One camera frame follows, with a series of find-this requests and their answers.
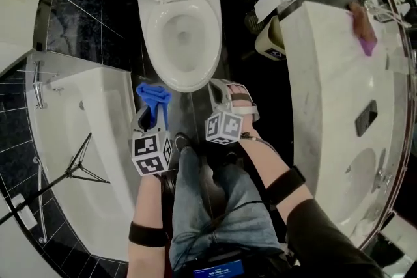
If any black right armband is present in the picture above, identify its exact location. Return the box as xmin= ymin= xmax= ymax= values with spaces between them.
xmin=265 ymin=165 xmax=306 ymax=205

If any black smartphone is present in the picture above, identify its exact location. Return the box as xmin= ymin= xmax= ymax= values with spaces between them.
xmin=354 ymin=100 xmax=379 ymax=137

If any person's left forearm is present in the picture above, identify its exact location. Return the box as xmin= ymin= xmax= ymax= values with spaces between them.
xmin=126 ymin=174 xmax=170 ymax=278

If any chrome sink faucet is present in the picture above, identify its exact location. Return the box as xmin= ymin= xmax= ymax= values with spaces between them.
xmin=374 ymin=165 xmax=397 ymax=189

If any cream waste bin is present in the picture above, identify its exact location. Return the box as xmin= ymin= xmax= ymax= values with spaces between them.
xmin=255 ymin=16 xmax=287 ymax=61

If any white paper sheet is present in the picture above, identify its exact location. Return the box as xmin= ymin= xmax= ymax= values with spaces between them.
xmin=253 ymin=0 xmax=281 ymax=25

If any folded white hand towel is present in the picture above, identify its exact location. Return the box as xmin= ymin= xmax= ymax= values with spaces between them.
xmin=351 ymin=217 xmax=379 ymax=238

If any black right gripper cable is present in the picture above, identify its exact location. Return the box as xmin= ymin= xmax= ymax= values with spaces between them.
xmin=208 ymin=198 xmax=271 ymax=229

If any black armband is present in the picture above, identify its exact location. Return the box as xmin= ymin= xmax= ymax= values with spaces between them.
xmin=128 ymin=221 xmax=167 ymax=248
xmin=265 ymin=165 xmax=306 ymax=205

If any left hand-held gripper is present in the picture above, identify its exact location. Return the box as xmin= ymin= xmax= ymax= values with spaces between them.
xmin=131 ymin=106 xmax=173 ymax=177

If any chrome grab bar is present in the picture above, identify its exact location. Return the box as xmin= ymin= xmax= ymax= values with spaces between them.
xmin=32 ymin=156 xmax=48 ymax=244

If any black light stand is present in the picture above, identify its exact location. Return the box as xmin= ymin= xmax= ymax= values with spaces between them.
xmin=0 ymin=132 xmax=111 ymax=225

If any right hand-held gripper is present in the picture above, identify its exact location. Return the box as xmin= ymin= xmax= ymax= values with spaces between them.
xmin=205 ymin=78 xmax=262 ymax=145

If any white toilet bowl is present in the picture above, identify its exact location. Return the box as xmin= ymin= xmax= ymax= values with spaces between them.
xmin=135 ymin=0 xmax=224 ymax=94

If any person's dark jacket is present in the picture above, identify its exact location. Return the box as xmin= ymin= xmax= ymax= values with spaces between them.
xmin=283 ymin=198 xmax=385 ymax=278

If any purple cloth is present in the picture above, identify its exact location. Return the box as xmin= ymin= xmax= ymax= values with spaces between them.
xmin=356 ymin=35 xmax=379 ymax=57

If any blue cloth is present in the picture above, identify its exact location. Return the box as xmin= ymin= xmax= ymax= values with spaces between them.
xmin=135 ymin=81 xmax=173 ymax=131

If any white bathtub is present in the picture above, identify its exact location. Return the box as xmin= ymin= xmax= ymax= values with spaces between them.
xmin=25 ymin=53 xmax=144 ymax=261

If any black left armband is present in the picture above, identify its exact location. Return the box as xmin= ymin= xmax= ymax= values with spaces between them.
xmin=128 ymin=221 xmax=167 ymax=248

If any white sink basin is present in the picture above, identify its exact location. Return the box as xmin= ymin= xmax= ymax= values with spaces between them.
xmin=338 ymin=148 xmax=387 ymax=225

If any white wall soap holder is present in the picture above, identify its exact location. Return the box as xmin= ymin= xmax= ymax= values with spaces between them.
xmin=9 ymin=194 xmax=38 ymax=229

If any person's left shoe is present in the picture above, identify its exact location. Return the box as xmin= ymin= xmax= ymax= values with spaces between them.
xmin=174 ymin=132 xmax=192 ymax=154

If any person's right hand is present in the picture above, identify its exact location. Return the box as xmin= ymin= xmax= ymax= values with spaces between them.
xmin=224 ymin=83 xmax=255 ymax=108

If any black recorder with screen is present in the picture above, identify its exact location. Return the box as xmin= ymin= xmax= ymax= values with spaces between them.
xmin=192 ymin=257 xmax=245 ymax=278

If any person's right forearm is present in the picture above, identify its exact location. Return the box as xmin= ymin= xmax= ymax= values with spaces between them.
xmin=239 ymin=132 xmax=313 ymax=206

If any round metal floor drain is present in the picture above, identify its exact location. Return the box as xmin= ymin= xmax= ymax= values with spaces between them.
xmin=244 ymin=9 xmax=261 ymax=33

